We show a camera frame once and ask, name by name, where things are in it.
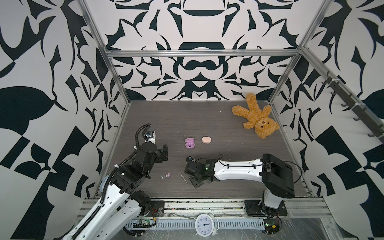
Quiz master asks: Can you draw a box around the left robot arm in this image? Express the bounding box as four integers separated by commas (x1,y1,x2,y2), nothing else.
63,124,169,240

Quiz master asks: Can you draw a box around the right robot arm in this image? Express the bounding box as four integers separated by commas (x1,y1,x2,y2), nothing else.
184,154,296,215

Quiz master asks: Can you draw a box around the white analog clock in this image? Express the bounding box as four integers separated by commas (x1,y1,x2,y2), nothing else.
195,214,219,238

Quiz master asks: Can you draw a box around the left circuit board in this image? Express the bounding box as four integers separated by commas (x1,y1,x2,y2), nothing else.
132,218,157,228

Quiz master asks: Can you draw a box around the circuit board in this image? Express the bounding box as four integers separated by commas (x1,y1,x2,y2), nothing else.
262,219,282,236
132,218,157,228

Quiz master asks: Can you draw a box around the brown teddy bear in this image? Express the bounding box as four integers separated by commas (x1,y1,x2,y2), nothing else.
232,93,280,139

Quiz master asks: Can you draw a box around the right circuit board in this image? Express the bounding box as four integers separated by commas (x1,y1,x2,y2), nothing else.
262,219,282,236

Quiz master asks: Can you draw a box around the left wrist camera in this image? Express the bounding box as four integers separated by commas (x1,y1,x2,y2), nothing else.
143,130,156,144

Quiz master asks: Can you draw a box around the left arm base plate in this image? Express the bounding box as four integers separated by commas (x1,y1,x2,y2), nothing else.
148,200,165,217

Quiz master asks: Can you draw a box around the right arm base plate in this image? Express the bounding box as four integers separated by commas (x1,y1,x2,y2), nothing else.
244,200,288,218

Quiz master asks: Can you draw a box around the white slotted cable duct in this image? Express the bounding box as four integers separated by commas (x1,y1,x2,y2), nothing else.
126,219,265,231

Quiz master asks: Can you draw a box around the aluminium front rail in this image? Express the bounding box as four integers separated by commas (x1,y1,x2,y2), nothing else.
76,197,332,221

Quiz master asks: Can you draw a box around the aluminium frame back bar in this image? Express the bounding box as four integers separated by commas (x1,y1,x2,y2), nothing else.
106,49,299,58

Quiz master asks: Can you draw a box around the black wall hook rack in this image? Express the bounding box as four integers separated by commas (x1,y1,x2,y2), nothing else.
322,71,384,144

